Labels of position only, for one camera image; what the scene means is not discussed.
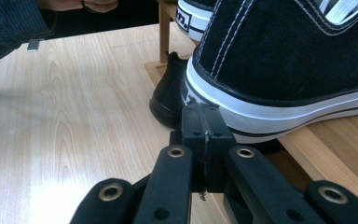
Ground black canvas sneaker white laces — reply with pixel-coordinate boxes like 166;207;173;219
175;0;219;42
184;0;358;145

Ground small grey metal piece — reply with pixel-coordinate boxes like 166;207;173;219
26;38;41;52

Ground wooden shoe rack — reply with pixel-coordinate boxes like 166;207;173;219
144;0;358;213

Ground black leather shoe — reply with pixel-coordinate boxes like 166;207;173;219
148;50;190;129

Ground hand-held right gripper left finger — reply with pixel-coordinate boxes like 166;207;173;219
169;103;207;193

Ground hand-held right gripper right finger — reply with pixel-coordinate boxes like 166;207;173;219
204;104;239;193

